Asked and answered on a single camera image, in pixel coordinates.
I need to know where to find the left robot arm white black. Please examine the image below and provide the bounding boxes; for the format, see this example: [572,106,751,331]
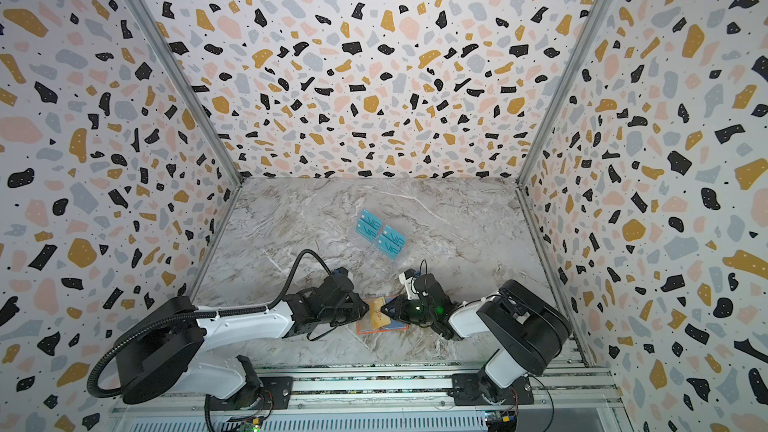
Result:
[115,268,369,409]

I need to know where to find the aluminium corner post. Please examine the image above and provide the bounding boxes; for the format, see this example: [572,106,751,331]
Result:
[515,0,638,188]
[124,0,243,188]

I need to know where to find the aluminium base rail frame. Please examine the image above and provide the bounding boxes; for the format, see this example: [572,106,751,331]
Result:
[107,362,631,432]

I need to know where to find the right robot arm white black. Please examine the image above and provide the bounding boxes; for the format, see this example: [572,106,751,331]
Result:
[380,269,573,405]

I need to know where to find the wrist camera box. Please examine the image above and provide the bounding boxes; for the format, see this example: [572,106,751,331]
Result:
[398,269,422,301]
[333,267,354,281]

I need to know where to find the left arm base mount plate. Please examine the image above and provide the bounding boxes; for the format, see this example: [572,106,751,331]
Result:
[204,376,294,414]

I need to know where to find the aluminium corner post right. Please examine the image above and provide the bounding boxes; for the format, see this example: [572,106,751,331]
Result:
[515,0,638,188]

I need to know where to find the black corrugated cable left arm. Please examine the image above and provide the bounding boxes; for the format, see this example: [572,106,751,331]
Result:
[86,248,332,400]

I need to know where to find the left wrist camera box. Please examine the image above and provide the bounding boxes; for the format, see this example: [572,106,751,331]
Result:
[333,267,354,281]

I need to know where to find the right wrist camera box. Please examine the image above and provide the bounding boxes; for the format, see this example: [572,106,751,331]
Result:
[398,269,422,301]

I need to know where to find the orange card holder wallet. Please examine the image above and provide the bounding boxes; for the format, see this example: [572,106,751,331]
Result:
[356,295,408,335]

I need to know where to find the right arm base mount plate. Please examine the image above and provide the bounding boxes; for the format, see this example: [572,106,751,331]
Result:
[447,372,534,407]

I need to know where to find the aluminium corner post left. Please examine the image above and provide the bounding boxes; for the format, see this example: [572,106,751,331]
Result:
[124,0,243,188]

